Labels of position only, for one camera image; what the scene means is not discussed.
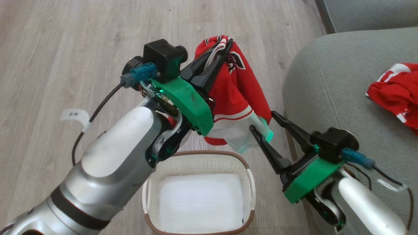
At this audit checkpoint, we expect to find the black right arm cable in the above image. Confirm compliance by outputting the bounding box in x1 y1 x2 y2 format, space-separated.
346 163 414 230

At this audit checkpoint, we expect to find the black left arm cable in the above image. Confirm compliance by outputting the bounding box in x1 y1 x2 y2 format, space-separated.
71 82 126 167

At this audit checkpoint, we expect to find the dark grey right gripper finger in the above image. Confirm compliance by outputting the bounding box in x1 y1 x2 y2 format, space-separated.
250 125 292 174
271 111 316 153

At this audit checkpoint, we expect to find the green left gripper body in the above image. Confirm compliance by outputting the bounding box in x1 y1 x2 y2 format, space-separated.
140 77 216 136

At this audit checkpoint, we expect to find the red jersey with white hem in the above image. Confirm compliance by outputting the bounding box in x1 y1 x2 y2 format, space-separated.
194 35 273 154

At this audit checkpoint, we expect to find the grey fabric sofa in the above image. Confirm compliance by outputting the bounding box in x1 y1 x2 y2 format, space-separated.
282 0 418 235

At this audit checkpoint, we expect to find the white woven laundry basket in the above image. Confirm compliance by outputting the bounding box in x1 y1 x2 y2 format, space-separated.
142 151 256 235

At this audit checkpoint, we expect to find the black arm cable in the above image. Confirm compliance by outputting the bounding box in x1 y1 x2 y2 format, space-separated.
346 163 414 230
71 82 126 167

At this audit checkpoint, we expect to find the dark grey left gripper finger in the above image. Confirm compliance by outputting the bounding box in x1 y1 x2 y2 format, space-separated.
180 39 231 83
195 40 234 96

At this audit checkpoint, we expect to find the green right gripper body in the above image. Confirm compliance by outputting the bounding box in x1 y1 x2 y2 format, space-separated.
281 153 344 205

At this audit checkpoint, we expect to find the red garment with white stripes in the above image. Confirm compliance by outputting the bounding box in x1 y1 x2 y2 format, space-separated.
365 63 418 134

